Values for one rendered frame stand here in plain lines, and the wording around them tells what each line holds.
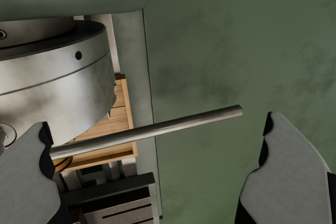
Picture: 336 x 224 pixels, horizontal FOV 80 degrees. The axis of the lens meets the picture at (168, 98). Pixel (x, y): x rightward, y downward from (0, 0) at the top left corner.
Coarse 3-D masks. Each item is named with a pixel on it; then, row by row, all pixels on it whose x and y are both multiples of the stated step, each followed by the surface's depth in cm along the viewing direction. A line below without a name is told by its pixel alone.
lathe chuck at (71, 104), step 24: (72, 72) 25; (96, 72) 29; (0, 96) 21; (24, 96) 22; (48, 96) 23; (72, 96) 26; (96, 96) 30; (0, 120) 21; (24, 120) 23; (48, 120) 24; (72, 120) 27; (96, 120) 30
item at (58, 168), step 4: (72, 156) 45; (52, 160) 39; (56, 160) 39; (60, 160) 40; (64, 160) 41; (68, 160) 42; (56, 164) 40; (60, 164) 41; (64, 164) 41; (68, 164) 42; (56, 168) 40; (60, 168) 41; (64, 168) 42; (56, 172) 41
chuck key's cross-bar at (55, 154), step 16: (208, 112) 20; (224, 112) 20; (240, 112) 20; (144, 128) 19; (160, 128) 19; (176, 128) 19; (64, 144) 18; (80, 144) 18; (96, 144) 18; (112, 144) 18
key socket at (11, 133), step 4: (0, 124) 22; (4, 124) 22; (4, 128) 22; (8, 128) 22; (12, 128) 22; (8, 132) 22; (12, 132) 23; (8, 136) 23; (12, 136) 23; (4, 140) 23; (8, 140) 23; (12, 140) 23; (4, 144) 23; (8, 144) 23
